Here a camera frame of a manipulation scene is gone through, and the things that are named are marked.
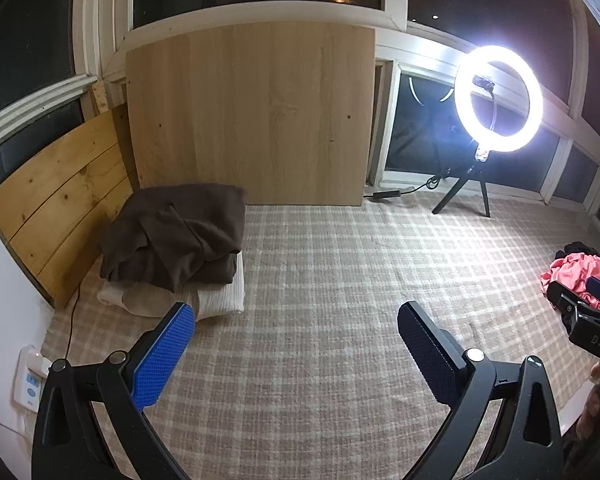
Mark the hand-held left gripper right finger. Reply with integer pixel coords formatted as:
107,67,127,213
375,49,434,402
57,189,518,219
397,301,565,480

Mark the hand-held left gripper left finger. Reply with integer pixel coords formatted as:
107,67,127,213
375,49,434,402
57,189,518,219
31,302,197,480

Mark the pink garment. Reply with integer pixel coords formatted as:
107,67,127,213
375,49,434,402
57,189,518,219
540,252,600,312

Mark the person's right hand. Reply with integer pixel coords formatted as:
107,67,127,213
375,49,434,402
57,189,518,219
575,362,600,461

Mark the black garment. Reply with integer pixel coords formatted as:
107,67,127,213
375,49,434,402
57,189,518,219
555,241,600,261

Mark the cream knit cloth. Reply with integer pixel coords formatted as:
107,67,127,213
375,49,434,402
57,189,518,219
97,250,246,320

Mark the brown blanket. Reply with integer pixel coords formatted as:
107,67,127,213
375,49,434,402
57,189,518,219
99,183,247,293

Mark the black tripod stand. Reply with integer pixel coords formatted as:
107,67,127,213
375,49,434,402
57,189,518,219
432,150,492,218

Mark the pine plank panel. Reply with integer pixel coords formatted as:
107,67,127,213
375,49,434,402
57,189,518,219
0,102,141,308

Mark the black phone holder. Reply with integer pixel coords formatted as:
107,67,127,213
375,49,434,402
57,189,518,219
472,75,498,133

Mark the light wooden board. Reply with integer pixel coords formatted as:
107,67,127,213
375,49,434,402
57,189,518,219
125,22,376,207

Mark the small wooden strip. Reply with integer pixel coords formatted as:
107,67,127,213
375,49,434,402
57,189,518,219
92,82,109,117

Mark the thin black cable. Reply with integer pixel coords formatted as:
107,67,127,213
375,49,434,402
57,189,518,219
62,280,84,361

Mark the white wall socket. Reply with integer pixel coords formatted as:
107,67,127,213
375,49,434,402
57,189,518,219
14,345,53,413

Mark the black power cable with adapter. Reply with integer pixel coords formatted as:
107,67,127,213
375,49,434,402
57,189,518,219
364,172,448,200

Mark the ring light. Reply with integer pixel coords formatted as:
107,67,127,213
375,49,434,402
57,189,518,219
454,45,545,153

